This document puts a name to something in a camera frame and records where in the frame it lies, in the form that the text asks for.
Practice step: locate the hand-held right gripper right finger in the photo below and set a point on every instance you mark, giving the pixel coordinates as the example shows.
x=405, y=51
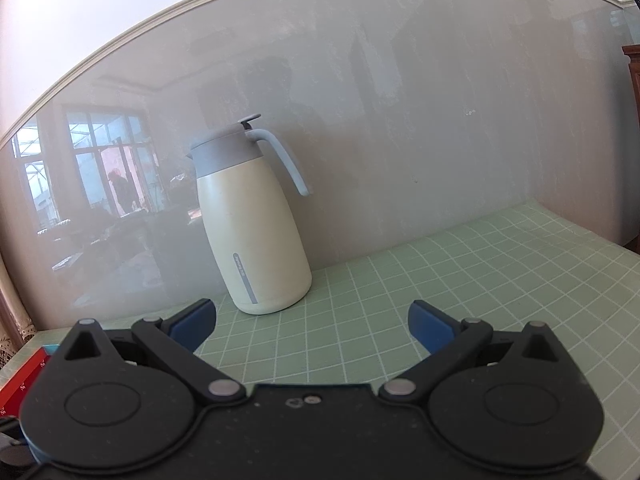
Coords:
x=429, y=327

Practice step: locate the pink red cardboard box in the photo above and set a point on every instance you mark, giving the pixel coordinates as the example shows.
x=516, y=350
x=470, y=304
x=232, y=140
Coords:
x=20, y=385

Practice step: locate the cream thermos jug grey lid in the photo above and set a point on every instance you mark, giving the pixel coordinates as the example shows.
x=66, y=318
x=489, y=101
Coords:
x=250, y=235

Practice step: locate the brown wooden furniture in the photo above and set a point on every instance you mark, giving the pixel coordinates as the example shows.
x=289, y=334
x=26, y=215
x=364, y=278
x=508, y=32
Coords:
x=634, y=135

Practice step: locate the beige lace curtain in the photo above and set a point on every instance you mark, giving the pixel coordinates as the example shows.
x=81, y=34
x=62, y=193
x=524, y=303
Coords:
x=12, y=320

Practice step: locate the green grid table mat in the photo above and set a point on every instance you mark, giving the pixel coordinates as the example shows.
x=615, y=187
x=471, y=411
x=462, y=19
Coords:
x=400, y=285

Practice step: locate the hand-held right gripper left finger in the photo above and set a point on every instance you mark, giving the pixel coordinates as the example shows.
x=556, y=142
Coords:
x=194, y=324

